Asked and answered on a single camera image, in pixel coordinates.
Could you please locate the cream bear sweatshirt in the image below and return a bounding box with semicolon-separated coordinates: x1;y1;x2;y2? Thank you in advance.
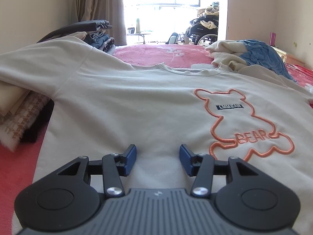
0;35;313;235

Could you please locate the beige folded clothes pile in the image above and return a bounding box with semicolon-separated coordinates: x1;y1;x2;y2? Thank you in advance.
1;82;50;152

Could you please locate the dark folded clothes stack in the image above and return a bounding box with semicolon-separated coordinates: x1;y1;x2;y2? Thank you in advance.
38;20;116;55

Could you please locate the wheelchair with clothes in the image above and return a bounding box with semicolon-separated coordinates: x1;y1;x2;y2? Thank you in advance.
166;2;220;46

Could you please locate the red floral bed blanket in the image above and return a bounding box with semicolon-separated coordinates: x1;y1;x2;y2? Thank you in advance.
0;43;313;235

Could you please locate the cream crumpled garment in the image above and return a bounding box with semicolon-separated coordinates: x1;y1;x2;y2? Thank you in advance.
205;40;248;71

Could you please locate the blue crumpled garment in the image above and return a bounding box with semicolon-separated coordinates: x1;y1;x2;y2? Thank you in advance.
237;39;295;81

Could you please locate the glass side table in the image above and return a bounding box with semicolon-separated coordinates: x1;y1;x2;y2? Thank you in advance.
126;18;152;45

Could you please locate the brown curtain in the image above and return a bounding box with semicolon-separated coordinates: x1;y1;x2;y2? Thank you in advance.
70;0;127;46

